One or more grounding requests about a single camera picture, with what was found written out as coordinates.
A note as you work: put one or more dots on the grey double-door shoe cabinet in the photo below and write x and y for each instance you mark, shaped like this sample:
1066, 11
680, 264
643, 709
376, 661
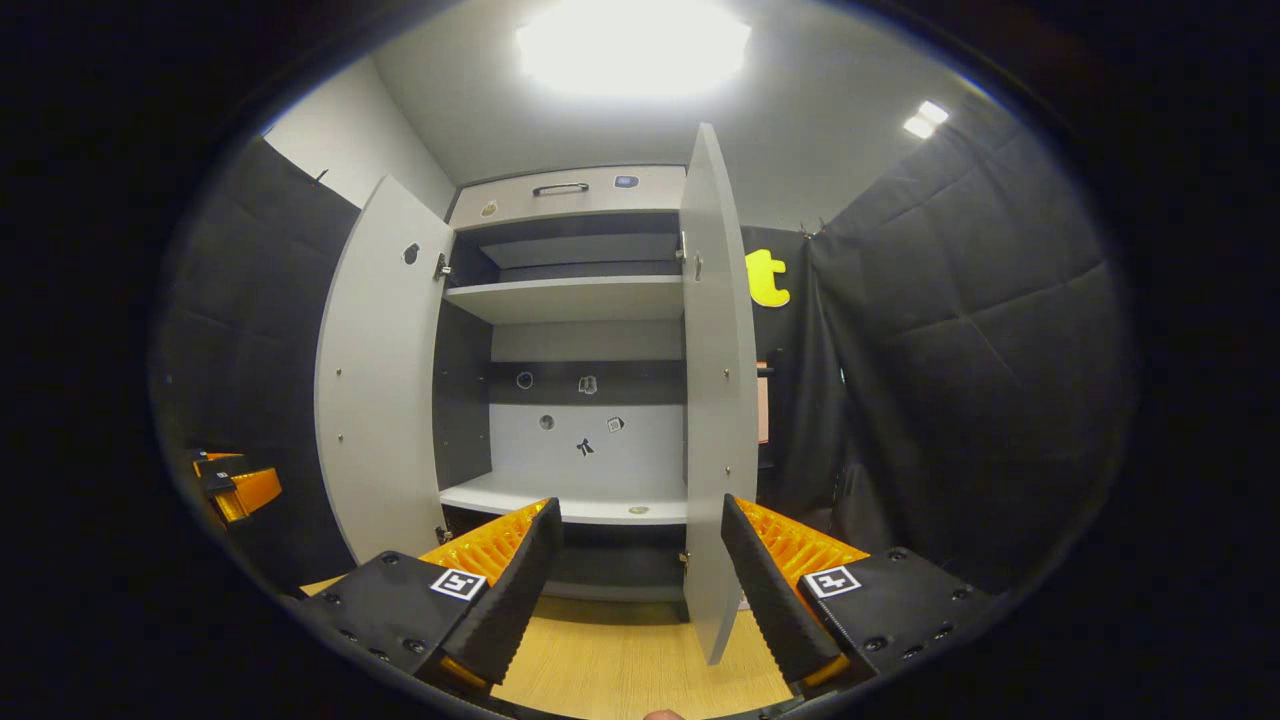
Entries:
590, 340

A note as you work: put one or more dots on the grey cabinet door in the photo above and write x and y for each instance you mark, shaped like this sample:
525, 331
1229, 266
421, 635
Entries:
720, 400
385, 380

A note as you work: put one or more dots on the white cabinet shelf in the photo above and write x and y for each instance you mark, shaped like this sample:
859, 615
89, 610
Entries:
580, 495
570, 298

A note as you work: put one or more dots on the small ceiling light panel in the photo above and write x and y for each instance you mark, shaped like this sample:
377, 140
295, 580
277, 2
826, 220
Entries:
925, 119

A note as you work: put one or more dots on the large ceiling light panel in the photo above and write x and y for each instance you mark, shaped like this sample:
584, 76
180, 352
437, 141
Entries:
632, 45

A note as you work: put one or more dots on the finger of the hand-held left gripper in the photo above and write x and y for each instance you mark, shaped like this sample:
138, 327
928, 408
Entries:
250, 492
215, 463

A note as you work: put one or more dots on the metal door hinge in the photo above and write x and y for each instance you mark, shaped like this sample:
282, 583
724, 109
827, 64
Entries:
697, 265
441, 267

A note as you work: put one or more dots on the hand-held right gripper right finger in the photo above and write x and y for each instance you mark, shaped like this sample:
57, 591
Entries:
770, 605

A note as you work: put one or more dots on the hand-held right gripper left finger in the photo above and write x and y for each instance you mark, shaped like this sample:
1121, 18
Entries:
510, 600

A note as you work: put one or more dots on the black backdrop cloth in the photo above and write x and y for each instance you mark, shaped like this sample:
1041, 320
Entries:
950, 350

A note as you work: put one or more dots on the grey cabinet drawer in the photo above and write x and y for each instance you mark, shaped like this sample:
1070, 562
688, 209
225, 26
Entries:
650, 200

